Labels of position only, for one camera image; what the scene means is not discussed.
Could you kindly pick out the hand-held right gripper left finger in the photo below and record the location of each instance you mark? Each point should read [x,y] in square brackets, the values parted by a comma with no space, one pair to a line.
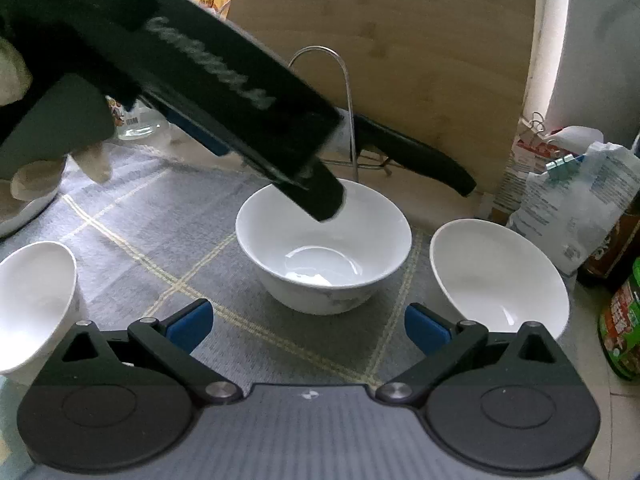
[190,327]

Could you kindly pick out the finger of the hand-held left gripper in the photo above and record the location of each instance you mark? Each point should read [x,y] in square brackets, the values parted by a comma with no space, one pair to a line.
[200,137]
[320,200]

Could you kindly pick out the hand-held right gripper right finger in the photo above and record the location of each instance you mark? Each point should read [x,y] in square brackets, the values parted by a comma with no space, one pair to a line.
[427,330]

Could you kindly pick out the white ceramic bowl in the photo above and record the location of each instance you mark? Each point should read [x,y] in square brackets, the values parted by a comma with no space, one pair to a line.
[490,275]
[310,270]
[35,300]

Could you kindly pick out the person's left hand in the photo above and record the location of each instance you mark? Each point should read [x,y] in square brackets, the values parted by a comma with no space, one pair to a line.
[95,165]

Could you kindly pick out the glass jar yellow green lid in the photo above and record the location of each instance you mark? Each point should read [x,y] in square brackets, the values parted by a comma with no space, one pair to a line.
[135,122]

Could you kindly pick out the blue checked towel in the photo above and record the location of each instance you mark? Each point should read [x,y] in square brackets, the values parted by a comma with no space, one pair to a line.
[150,220]

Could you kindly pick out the wooden cutting board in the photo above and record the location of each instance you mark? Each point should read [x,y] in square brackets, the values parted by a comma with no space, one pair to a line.
[425,60]

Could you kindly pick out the white printed plastic bag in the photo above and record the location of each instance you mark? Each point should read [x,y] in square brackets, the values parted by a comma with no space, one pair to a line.
[570,200]

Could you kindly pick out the red white packet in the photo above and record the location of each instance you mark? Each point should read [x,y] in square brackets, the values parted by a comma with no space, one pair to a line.
[525,160]

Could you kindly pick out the green lidded jar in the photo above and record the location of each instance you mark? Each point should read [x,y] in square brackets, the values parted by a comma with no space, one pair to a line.
[625,320]

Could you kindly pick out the dark sauce bottle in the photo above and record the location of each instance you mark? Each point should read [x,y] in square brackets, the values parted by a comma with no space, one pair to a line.
[615,260]

